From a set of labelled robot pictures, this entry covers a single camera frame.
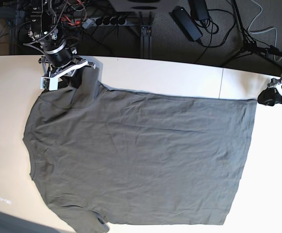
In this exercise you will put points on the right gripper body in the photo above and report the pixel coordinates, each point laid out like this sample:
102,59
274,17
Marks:
69,69

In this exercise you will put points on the grey T-shirt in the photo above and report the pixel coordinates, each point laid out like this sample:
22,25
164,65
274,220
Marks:
101,155

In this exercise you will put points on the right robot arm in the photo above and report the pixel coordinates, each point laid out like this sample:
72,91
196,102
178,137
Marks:
50,21

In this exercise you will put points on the black tripod stand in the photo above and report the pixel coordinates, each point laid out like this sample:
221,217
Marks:
249,44

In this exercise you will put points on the black power strip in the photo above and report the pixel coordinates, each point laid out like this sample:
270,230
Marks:
104,22

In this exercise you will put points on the black power adapter brick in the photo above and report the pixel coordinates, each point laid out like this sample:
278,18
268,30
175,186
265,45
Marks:
184,21

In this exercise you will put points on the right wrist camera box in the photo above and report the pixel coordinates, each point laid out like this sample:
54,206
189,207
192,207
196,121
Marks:
50,84

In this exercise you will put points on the aluminium frame post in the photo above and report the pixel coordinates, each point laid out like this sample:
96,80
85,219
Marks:
146,20

